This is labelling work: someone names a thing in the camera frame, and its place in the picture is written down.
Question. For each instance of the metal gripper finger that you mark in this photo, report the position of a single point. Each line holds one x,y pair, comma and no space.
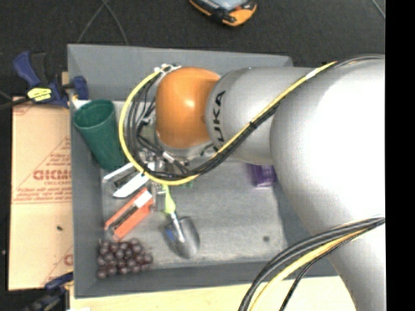
160,200

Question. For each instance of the orange and white stapler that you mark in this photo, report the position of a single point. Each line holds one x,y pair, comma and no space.
129,214

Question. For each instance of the grey metal bin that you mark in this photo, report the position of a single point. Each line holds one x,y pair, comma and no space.
227,212

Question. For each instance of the dark green plastic cup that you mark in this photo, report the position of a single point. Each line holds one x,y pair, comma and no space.
100,131

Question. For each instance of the dark purple toy grapes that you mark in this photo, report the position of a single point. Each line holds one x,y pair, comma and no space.
122,258

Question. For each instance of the purple ribbed cup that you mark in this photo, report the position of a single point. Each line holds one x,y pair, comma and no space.
262,175

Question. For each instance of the brown cardboard board red print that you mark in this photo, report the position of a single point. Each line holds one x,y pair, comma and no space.
39,160

